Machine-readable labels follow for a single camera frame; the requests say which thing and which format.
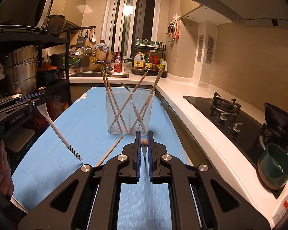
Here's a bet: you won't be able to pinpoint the white ceramic spoon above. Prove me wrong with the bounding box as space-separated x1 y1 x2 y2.
37 103 82 161

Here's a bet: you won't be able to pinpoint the wooden chopstick crossing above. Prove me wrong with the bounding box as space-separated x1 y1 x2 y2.
112 73 147 124

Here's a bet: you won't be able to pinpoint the steel kitchen sink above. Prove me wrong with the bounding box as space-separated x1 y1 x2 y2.
70 71 129 78

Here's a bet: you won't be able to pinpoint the chrome kitchen faucet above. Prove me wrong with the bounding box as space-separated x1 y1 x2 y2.
91 43 113 74

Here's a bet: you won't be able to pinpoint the person left hand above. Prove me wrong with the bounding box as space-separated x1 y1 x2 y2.
0 141 14 197

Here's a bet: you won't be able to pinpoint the stacked steel pots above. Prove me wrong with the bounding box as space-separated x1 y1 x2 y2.
3 45 38 96

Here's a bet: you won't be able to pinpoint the orange pot lid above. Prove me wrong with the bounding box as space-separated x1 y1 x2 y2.
37 62 59 72

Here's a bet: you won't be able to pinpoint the blue table cloth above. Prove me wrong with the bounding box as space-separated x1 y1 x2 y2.
11 86 195 230

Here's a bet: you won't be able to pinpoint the black storage shelf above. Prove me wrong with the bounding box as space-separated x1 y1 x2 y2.
0 20 97 106

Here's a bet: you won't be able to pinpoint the green ceramic bowl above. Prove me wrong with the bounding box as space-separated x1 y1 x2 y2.
257 143 288 190

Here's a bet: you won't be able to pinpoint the black gas stove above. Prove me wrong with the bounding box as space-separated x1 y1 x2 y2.
182 91 288 200

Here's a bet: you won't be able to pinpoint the metal box grater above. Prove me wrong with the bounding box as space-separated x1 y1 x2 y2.
76 30 86 48

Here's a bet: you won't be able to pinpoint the clear plastic utensil holder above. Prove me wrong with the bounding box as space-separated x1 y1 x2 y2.
105 87 154 136

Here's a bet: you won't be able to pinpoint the microwave oven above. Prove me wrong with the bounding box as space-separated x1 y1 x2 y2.
0 0 53 30

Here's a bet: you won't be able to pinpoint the wooden cutting board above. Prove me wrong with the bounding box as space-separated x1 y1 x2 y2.
88 40 113 71

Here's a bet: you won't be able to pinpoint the white hanging ladle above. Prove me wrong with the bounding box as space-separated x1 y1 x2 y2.
90 28 97 43

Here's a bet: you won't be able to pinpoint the black wok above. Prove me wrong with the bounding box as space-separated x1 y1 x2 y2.
264 102 288 146

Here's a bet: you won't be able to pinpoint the red dish soap bottle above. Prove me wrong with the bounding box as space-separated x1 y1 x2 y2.
114 51 122 73

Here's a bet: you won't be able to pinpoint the glass jar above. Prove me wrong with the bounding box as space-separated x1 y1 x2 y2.
124 58 132 73

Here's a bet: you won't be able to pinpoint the yellow oil jug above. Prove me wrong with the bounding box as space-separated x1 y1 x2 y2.
133 51 145 75

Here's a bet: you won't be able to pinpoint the black condiment rack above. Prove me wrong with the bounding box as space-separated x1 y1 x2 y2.
132 39 167 78

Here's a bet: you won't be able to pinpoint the window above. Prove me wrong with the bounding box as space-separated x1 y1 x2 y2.
101 0 161 58

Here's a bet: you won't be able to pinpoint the hanging utensils on rail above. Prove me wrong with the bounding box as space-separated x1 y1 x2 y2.
166 17 180 42

